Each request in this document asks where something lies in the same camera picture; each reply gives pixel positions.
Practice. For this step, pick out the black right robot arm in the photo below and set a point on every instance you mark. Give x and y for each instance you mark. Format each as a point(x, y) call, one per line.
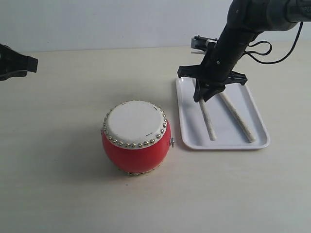
point(246, 20)

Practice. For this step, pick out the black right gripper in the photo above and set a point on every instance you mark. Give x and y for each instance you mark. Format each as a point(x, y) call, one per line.
point(214, 72)

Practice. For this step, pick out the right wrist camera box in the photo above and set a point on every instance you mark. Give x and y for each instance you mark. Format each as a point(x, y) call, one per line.
point(201, 44)

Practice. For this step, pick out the small red drum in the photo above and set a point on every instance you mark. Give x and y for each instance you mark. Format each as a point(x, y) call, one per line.
point(136, 136)

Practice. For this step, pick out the white wooden drumstick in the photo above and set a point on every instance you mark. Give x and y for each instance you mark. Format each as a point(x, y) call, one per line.
point(241, 122)
point(207, 120)

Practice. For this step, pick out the white rectangular plastic tray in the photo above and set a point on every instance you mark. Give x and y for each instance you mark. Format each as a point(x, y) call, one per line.
point(229, 135)

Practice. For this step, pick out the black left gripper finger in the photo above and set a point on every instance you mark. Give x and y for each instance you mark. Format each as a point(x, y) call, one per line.
point(14, 64)

